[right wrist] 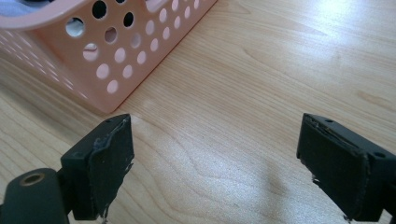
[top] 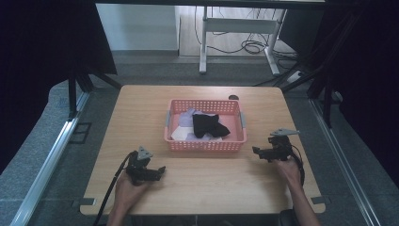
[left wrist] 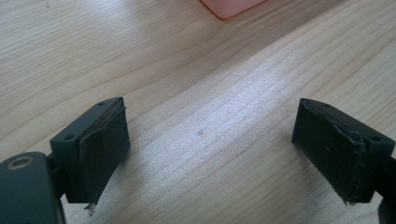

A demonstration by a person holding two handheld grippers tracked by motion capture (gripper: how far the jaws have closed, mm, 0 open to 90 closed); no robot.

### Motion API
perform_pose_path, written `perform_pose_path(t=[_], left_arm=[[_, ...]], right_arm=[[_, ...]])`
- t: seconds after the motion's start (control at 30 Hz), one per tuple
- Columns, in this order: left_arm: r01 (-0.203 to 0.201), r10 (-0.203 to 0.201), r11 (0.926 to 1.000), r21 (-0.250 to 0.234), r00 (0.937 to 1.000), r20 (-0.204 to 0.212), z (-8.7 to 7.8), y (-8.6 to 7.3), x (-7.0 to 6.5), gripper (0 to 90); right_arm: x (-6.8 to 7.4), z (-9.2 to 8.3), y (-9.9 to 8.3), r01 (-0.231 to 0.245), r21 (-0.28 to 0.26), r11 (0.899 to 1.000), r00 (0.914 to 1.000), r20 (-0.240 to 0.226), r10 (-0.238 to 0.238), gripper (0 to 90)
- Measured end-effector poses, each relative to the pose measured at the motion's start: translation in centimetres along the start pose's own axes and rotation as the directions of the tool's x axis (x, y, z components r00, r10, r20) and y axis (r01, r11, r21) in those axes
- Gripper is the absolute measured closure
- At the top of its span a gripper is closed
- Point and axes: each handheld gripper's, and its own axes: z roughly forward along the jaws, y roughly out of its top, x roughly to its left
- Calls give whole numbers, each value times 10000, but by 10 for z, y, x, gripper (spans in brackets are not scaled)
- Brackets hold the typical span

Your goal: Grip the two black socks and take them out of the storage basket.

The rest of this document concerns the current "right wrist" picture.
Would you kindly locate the white cloth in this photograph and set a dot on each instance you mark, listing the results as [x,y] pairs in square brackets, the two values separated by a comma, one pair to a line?
[15,7]

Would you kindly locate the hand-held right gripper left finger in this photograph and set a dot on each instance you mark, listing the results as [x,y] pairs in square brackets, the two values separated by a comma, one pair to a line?
[102,165]

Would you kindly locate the pink perforated plastic basket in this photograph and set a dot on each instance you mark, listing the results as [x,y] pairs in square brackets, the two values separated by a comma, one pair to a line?
[102,46]

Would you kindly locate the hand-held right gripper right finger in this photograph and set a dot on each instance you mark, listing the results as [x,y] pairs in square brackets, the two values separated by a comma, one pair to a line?
[339,161]

